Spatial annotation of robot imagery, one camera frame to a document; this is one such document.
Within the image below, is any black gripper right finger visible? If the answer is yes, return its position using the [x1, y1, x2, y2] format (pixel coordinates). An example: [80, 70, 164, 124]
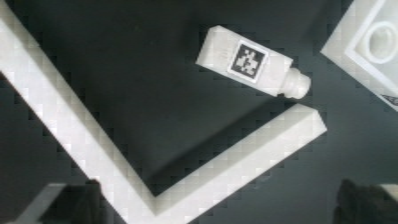
[333, 179, 398, 224]

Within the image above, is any white table leg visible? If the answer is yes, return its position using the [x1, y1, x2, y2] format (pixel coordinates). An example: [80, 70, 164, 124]
[196, 26, 311, 99]

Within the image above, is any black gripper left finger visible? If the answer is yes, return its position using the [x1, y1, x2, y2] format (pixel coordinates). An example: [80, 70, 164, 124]
[13, 179, 114, 224]

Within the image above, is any white square tabletop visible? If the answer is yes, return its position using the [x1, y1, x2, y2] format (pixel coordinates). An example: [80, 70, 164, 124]
[322, 0, 398, 112]

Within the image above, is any white U-shaped fence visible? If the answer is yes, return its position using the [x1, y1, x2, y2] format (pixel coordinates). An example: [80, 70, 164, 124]
[0, 0, 329, 224]

